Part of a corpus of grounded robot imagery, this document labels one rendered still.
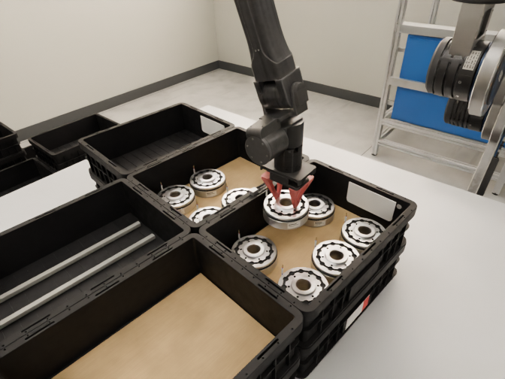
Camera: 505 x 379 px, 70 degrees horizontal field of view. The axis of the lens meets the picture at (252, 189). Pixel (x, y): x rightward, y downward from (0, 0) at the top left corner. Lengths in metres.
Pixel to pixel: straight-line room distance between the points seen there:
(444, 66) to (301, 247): 0.55
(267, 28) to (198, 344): 0.56
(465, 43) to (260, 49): 0.54
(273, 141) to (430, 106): 2.08
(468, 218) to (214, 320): 0.85
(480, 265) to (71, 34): 3.48
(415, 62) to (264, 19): 2.03
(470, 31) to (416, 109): 1.70
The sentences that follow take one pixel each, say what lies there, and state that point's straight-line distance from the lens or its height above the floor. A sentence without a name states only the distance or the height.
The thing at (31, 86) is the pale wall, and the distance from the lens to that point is 3.71.
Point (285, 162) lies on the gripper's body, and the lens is 0.72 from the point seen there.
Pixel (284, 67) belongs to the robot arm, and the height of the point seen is 1.24.
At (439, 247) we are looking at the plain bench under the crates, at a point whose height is 0.70.
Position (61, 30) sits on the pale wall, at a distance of 3.76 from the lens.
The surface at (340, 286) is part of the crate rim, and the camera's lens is 0.67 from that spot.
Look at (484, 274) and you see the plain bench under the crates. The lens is 1.12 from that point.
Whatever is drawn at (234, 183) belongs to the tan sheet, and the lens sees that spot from 1.07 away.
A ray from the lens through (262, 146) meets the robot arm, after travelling 0.63.
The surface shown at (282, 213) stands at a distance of 0.79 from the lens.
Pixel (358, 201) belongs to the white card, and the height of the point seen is 0.87.
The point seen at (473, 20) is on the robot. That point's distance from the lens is 1.02.
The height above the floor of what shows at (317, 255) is 0.86.
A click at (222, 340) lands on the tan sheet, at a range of 0.72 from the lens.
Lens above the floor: 1.44
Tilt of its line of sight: 36 degrees down
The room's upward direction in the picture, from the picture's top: 2 degrees counter-clockwise
